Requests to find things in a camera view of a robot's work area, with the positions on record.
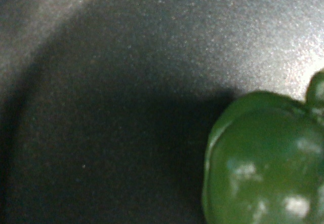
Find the green toy capsicum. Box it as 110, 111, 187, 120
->
202, 71, 323, 223

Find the black frying pan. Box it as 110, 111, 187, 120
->
1, 0, 323, 223

